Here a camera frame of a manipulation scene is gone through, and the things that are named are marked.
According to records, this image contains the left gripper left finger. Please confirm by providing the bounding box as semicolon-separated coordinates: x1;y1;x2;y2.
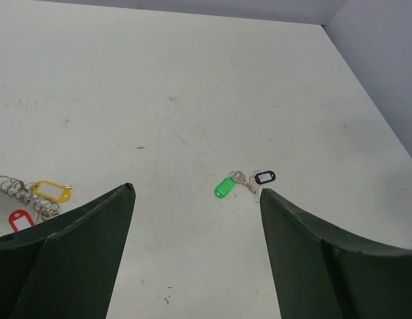
0;183;136;318

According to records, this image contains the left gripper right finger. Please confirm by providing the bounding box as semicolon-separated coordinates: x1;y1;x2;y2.
260;189;412;318

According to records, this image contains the large keyring blue handle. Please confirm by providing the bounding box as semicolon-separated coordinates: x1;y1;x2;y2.
0;175;60;225

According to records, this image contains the red tag key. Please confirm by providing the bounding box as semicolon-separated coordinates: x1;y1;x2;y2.
8;209;35;232

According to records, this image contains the black tag key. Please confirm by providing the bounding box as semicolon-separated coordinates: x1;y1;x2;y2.
248;170;276;203

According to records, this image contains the green tag key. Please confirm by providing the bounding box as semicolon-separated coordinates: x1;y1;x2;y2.
213;171;248;199

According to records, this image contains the yellow tag key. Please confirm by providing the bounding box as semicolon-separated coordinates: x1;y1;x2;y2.
31;180;73;203

